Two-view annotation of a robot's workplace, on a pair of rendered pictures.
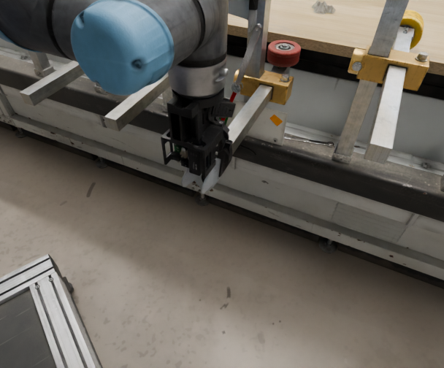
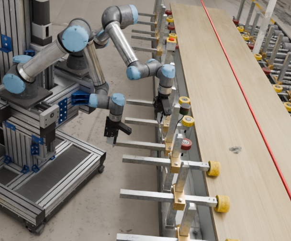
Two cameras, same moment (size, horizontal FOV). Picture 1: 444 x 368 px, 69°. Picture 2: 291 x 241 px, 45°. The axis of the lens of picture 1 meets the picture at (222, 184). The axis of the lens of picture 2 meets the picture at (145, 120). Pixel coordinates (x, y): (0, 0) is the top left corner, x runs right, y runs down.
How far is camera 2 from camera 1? 1.76 m
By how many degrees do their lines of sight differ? 45
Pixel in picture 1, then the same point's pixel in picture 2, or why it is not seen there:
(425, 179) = not seen: hidden behind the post
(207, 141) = (108, 129)
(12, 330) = (75, 157)
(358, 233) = not seen: outside the picture
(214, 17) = (112, 106)
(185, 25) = (102, 104)
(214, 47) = (113, 111)
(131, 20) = (92, 98)
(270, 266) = not seen: outside the picture
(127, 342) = (89, 201)
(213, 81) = (112, 117)
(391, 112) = (139, 158)
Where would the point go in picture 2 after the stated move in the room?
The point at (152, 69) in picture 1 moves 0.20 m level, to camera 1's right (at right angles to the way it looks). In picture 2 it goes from (91, 104) to (104, 125)
